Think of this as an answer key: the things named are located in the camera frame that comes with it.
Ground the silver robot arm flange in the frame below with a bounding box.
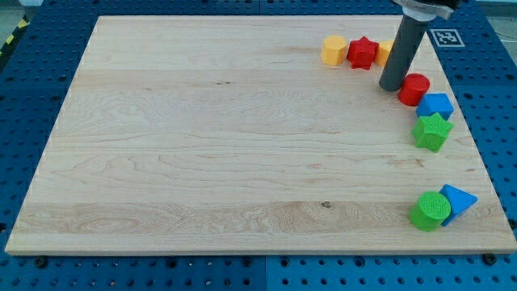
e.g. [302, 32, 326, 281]
[393, 0, 461, 22]

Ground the yellow hexagon block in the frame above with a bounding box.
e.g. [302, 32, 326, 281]
[320, 35, 348, 65]

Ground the red star block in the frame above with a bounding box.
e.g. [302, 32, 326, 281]
[347, 36, 379, 70]

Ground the green star block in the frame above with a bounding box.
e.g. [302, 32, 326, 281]
[411, 112, 454, 153]

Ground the wooden board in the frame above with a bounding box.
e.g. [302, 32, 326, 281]
[6, 16, 516, 255]

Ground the yellow block behind rod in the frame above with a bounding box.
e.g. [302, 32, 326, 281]
[374, 40, 394, 66]

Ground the red cylinder block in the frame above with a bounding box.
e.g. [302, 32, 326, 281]
[398, 73, 431, 107]

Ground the blue cube block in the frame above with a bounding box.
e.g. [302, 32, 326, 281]
[416, 93, 454, 120]

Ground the green cylinder block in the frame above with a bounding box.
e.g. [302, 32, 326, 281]
[409, 192, 452, 232]

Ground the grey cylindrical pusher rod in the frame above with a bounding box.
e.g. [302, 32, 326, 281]
[379, 15, 428, 92]

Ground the blue triangle block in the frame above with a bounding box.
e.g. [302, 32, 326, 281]
[439, 184, 478, 226]

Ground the white fiducial marker tag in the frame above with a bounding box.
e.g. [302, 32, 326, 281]
[431, 28, 464, 48]

